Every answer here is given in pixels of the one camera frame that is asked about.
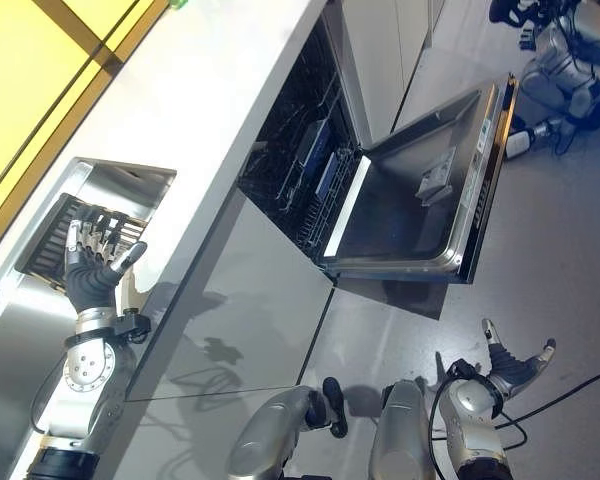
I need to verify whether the black floor cable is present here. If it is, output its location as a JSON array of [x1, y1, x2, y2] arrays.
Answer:
[[494, 366, 600, 451]]

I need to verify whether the stainless steel sink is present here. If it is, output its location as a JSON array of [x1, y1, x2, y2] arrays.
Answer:
[[13, 157, 179, 294]]

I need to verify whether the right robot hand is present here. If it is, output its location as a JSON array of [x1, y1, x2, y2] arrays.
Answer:
[[481, 318, 557, 402]]

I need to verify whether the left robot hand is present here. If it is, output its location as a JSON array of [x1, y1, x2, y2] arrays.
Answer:
[[63, 204, 149, 316]]

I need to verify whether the grey detergent dispenser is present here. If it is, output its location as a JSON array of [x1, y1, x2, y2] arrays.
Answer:
[[413, 148, 457, 202]]

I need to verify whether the blue plate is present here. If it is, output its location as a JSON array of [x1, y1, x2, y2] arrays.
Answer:
[[317, 151, 342, 199], [299, 118, 331, 167]]

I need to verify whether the yellow window with dark frame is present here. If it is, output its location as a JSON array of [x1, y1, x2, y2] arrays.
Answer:
[[0, 0, 174, 251]]

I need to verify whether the wire dishwasher rack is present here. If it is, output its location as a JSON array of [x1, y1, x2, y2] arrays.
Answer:
[[278, 142, 364, 254]]

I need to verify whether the right silver robot leg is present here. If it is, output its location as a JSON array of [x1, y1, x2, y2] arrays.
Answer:
[[368, 378, 431, 480]]

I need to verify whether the stainless dishwasher door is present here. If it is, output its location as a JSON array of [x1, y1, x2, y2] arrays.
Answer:
[[318, 72, 520, 286]]

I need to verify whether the grey cabinet door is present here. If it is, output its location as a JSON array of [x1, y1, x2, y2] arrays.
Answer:
[[127, 191, 337, 402]]

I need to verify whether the white tall cabinet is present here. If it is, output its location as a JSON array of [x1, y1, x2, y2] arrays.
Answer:
[[340, 0, 449, 146]]

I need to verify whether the black dish drying rack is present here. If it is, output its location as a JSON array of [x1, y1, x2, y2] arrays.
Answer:
[[17, 193, 147, 289]]

